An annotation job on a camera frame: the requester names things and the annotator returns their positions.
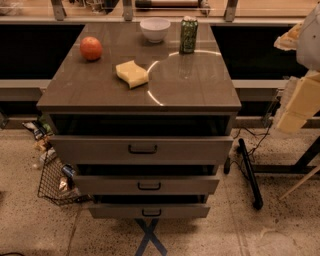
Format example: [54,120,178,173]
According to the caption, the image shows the black wire basket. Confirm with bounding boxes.
[38,158,90,206]

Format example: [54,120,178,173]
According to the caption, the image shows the top grey drawer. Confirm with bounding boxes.
[50,135,233,165]

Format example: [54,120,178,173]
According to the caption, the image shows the middle grey drawer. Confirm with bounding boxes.
[73,175,219,195]

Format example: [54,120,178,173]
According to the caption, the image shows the white bowl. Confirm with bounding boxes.
[140,17,171,43]

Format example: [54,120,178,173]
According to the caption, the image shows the black cable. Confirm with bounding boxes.
[229,123,273,168]

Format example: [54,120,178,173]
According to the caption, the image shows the green soda can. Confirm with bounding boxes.
[180,16,198,54]

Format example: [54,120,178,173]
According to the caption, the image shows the snack bag pile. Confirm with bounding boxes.
[22,120,56,166]

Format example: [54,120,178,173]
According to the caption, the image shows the grey drawer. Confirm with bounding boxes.
[73,175,219,195]
[88,204,210,219]
[50,135,233,165]

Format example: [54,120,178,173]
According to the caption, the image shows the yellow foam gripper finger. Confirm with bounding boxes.
[275,73,320,134]

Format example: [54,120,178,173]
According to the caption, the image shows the red apple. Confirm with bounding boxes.
[80,36,102,61]

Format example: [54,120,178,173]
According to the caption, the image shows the yellow sponge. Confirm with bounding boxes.
[116,61,149,89]

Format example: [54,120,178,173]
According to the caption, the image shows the grey drawer cabinet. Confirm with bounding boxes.
[37,23,241,206]

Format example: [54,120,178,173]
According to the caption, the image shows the bottom grey drawer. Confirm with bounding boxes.
[88,204,210,219]

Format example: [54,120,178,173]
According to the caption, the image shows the black metal stand leg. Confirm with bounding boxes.
[238,138,263,210]

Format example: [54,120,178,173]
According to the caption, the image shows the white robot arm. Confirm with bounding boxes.
[274,4,320,134]

